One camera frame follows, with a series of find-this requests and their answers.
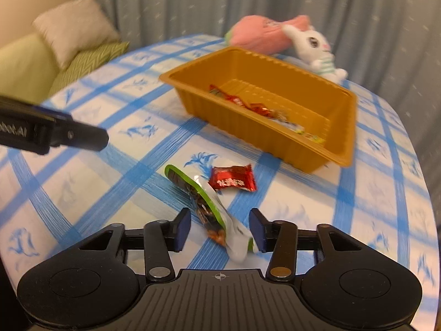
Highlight green edged snack packet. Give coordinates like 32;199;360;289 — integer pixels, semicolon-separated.
165;164;258;263

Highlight red candy wrapper top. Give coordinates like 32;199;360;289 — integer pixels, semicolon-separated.
209;164;257;192

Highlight large red snack packet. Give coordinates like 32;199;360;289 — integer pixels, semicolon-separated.
209;84;247;108

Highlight yellow candy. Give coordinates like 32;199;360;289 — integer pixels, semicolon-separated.
302;132;325;144

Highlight clear dark snack packet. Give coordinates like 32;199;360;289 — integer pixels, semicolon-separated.
273;117;305;135

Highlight small red candy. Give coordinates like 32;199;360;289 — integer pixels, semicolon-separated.
248;103;287;122

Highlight light green sofa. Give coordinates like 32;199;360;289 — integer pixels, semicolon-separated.
0;33;60;104

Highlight blue checked tablecloth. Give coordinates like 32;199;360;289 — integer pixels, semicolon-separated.
1;34;440;330

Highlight green chevron cushion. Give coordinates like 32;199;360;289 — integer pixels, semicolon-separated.
49;42;129;96

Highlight beige cushion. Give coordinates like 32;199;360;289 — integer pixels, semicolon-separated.
32;0;120;70

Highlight orange plastic tray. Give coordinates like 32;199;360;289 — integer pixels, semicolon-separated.
160;47;357;173

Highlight white bunny plush toy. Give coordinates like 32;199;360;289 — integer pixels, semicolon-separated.
282;25;348;84

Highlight pink plush toy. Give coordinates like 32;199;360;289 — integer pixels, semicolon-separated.
224;15;310;55

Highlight grey star curtain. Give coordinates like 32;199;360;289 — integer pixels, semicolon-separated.
73;0;441;153

